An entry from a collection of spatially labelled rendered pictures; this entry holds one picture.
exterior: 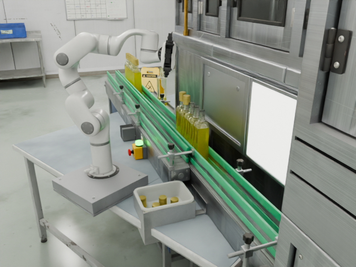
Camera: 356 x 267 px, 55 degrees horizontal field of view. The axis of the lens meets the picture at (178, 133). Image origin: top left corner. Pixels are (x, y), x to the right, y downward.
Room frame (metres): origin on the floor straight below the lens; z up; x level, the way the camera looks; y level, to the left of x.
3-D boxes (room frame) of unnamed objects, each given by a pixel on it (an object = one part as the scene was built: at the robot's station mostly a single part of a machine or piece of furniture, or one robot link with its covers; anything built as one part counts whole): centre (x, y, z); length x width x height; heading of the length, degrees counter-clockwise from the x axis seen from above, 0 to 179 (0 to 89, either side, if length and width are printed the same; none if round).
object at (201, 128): (1.42, -0.10, 0.99); 0.06 x 0.06 x 0.21; 21
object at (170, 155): (1.36, 0.01, 0.95); 0.17 x 0.03 x 0.12; 110
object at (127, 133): (2.00, 0.32, 0.79); 0.08 x 0.08 x 0.08; 20
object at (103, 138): (1.46, 0.37, 1.04); 0.13 x 0.10 x 0.16; 171
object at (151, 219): (1.22, 0.04, 0.79); 0.27 x 0.17 x 0.08; 110
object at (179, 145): (2.23, 0.26, 0.93); 1.75 x 0.01 x 0.08; 20
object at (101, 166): (1.46, 0.38, 0.89); 0.16 x 0.13 x 0.15; 135
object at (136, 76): (2.53, 0.31, 1.02); 0.06 x 0.06 x 0.28; 20
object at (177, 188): (1.21, 0.06, 0.80); 0.22 x 0.17 x 0.09; 110
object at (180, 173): (1.36, -0.01, 0.85); 0.09 x 0.04 x 0.07; 110
